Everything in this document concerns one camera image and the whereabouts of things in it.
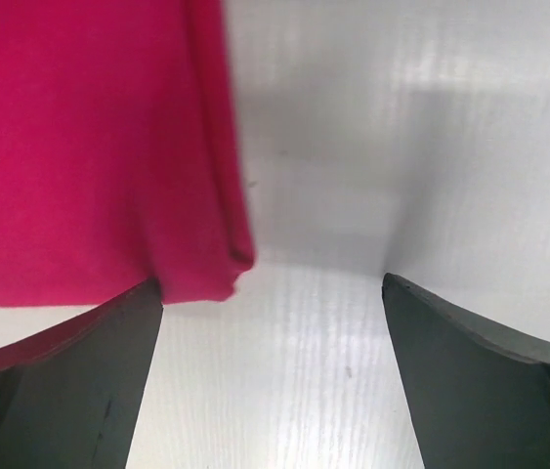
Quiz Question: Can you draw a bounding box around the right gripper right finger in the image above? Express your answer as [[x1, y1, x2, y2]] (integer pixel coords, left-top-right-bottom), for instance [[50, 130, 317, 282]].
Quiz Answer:
[[382, 274, 550, 468]]

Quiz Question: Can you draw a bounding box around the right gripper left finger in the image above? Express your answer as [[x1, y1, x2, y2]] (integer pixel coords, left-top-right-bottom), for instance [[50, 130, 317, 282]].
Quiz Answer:
[[0, 280, 163, 468]]

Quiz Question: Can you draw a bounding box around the magenta t shirt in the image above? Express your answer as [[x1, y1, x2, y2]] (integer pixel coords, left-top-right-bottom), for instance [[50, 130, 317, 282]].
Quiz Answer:
[[0, 1, 254, 308]]

